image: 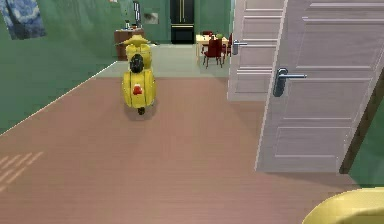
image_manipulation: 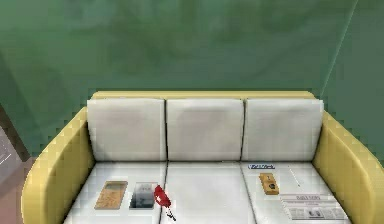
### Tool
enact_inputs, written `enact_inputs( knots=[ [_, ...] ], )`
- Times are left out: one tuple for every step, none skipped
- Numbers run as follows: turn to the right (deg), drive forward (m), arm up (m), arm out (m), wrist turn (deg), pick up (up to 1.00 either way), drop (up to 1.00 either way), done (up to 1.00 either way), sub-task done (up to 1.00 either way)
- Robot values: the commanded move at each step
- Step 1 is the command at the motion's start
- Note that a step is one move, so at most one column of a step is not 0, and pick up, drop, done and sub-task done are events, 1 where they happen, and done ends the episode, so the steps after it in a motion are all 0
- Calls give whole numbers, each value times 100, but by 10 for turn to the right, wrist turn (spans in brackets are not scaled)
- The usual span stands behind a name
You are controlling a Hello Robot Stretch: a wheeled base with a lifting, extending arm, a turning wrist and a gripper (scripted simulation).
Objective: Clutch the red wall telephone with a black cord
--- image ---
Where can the yellow motor scooter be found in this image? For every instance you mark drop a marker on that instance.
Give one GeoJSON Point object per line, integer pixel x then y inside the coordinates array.
{"type": "Point", "coordinates": [138, 80]}

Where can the red dining chair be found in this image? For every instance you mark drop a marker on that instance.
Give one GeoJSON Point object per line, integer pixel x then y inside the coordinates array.
{"type": "Point", "coordinates": [229, 45]}
{"type": "Point", "coordinates": [214, 50]}

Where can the pale wooden dining table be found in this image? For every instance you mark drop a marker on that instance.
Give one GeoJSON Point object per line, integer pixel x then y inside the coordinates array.
{"type": "Point", "coordinates": [201, 39]}

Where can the green round object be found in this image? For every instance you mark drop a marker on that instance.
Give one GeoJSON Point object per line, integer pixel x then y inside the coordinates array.
{"type": "Point", "coordinates": [219, 35]}

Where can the white panelled room door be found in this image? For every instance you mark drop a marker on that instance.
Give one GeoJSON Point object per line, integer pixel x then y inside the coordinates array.
{"type": "Point", "coordinates": [255, 50]}
{"type": "Point", "coordinates": [328, 90]}

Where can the black fridge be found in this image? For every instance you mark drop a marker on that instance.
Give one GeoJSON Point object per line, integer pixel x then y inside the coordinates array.
{"type": "Point", "coordinates": [182, 21]}

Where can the brown wooden cabinet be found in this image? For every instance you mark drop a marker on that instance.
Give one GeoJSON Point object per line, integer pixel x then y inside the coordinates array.
{"type": "Point", "coordinates": [122, 42]}

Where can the grey wall picture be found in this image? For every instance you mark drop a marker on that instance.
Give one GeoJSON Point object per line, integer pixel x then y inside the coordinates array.
{"type": "Point", "coordinates": [151, 18]}

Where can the blue swirl wall painting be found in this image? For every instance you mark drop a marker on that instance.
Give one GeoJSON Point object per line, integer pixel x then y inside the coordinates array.
{"type": "Point", "coordinates": [22, 17]}

